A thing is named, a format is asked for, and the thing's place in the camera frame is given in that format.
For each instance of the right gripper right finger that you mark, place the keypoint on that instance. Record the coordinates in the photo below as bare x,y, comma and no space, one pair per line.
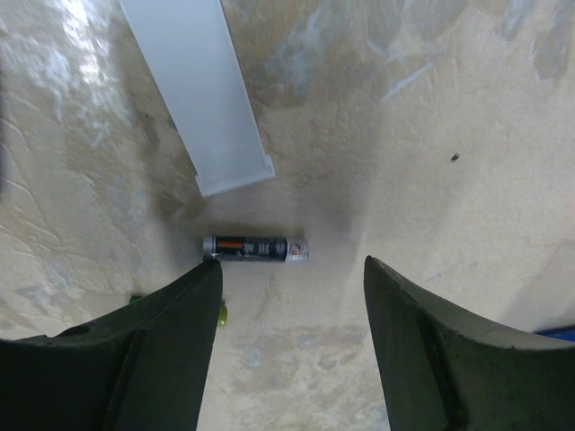
443,367

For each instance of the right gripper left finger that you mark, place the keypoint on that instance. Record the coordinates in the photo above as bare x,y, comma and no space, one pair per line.
141,367

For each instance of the black battery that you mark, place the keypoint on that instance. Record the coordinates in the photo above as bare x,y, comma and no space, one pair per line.
254,248

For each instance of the white battery cover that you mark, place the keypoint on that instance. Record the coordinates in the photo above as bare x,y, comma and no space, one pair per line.
190,53

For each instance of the green battery right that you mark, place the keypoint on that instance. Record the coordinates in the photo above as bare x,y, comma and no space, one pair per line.
134,298

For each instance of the green battery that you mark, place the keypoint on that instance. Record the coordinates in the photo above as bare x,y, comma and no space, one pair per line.
134,298
223,315

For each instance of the green battery left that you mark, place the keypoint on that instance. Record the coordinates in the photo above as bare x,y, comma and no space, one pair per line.
223,315

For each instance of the blue battery right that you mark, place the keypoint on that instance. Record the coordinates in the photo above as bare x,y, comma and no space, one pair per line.
566,333

